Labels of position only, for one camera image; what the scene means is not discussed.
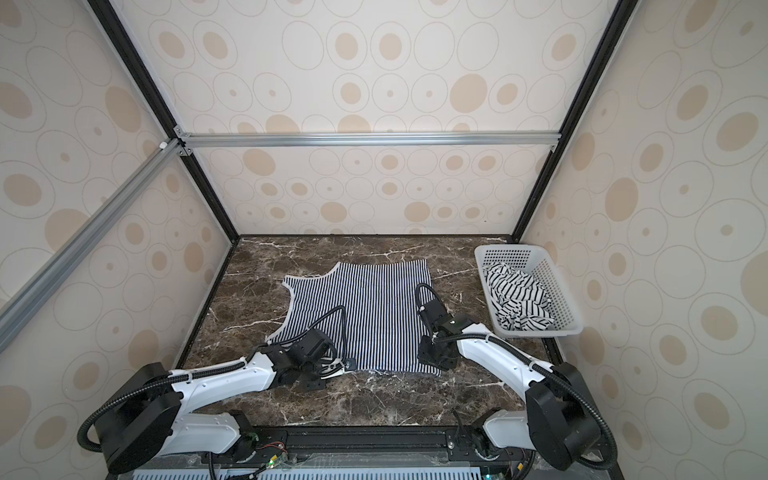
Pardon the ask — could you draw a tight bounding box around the blue white striped tank top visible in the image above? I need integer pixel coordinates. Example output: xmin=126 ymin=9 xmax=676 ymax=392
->
xmin=268 ymin=259 xmax=440 ymax=376

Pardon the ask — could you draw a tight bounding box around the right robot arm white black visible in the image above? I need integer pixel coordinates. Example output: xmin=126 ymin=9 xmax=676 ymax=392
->
xmin=416 ymin=298 xmax=618 ymax=471

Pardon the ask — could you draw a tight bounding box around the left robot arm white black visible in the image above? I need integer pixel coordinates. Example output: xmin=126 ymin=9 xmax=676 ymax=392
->
xmin=76 ymin=329 xmax=347 ymax=475

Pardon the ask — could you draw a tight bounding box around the black white striped tank top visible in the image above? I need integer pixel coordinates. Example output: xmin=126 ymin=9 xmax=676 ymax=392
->
xmin=484 ymin=263 xmax=555 ymax=332

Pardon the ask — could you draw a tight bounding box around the white plastic laundry basket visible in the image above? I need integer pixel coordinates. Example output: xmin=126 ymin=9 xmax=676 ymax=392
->
xmin=474 ymin=244 xmax=583 ymax=338

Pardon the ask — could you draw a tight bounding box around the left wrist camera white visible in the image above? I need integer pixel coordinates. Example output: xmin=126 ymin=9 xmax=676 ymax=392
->
xmin=319 ymin=359 xmax=357 ymax=379

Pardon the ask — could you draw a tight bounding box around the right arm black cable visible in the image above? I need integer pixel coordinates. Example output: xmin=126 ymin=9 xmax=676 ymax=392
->
xmin=413 ymin=283 xmax=619 ymax=470

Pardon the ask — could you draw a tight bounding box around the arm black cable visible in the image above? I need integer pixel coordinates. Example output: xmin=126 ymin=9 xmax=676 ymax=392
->
xmin=76 ymin=305 xmax=350 ymax=454
xmin=413 ymin=283 xmax=619 ymax=470

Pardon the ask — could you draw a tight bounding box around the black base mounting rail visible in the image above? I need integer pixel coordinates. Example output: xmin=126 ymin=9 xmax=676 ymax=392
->
xmin=107 ymin=424 xmax=615 ymax=479

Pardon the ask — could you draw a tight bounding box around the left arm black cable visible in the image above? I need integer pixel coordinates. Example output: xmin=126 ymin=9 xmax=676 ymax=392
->
xmin=76 ymin=305 xmax=350 ymax=454

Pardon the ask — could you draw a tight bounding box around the horizontal aluminium back rail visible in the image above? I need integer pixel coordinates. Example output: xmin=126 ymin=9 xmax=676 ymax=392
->
xmin=181 ymin=131 xmax=560 ymax=148

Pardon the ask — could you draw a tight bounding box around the diagonal aluminium left rail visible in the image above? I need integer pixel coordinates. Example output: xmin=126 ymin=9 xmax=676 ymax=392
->
xmin=1 ymin=139 xmax=181 ymax=349

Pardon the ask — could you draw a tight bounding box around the right black corner post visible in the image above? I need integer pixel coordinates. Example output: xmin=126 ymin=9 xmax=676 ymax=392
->
xmin=507 ymin=0 xmax=639 ymax=244

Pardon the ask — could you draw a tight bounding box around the black corner post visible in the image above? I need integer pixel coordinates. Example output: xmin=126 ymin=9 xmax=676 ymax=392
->
xmin=507 ymin=0 xmax=639 ymax=244
xmin=87 ymin=0 xmax=240 ymax=245

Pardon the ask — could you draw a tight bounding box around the left black corner post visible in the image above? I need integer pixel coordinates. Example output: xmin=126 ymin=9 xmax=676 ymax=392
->
xmin=87 ymin=0 xmax=240 ymax=245

